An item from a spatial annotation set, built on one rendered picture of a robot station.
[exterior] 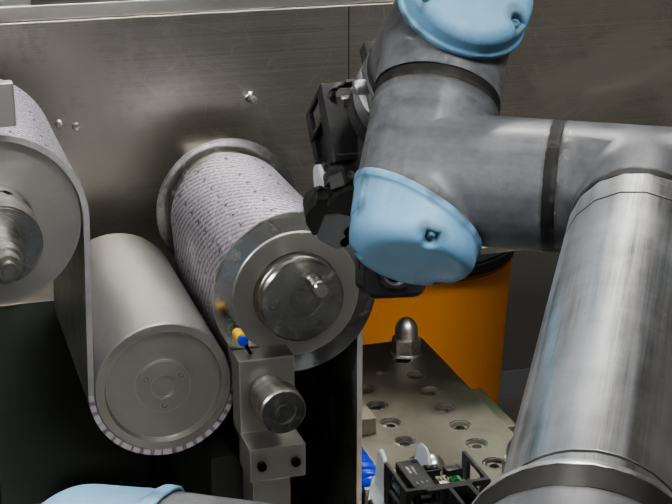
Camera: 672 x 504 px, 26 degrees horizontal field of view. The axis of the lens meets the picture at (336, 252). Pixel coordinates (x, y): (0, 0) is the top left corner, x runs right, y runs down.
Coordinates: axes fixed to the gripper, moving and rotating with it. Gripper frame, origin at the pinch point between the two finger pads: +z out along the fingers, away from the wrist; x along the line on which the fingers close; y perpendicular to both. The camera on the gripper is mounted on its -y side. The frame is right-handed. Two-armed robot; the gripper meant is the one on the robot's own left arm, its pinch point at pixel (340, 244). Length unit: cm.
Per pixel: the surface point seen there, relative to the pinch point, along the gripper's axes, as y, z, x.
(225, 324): -0.8, 15.3, 6.8
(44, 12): 37.4, 27.2, 17.7
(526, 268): 78, 240, -124
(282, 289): 0.6, 11.6, 2.2
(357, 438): -10.2, 24.1, -5.7
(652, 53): 32, 32, -51
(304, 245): 4.2, 11.0, -0.2
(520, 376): 53, 259, -124
